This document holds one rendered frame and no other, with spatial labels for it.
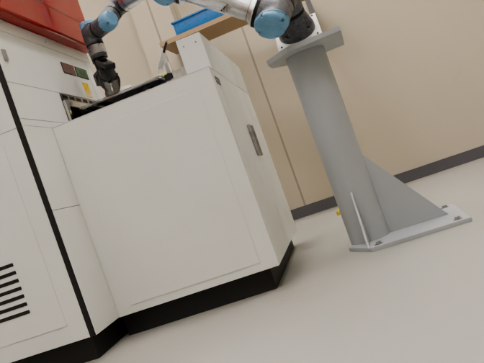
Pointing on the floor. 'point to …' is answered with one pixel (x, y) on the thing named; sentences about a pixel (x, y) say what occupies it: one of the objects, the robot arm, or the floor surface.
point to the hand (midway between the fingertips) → (116, 98)
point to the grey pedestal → (356, 158)
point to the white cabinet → (179, 199)
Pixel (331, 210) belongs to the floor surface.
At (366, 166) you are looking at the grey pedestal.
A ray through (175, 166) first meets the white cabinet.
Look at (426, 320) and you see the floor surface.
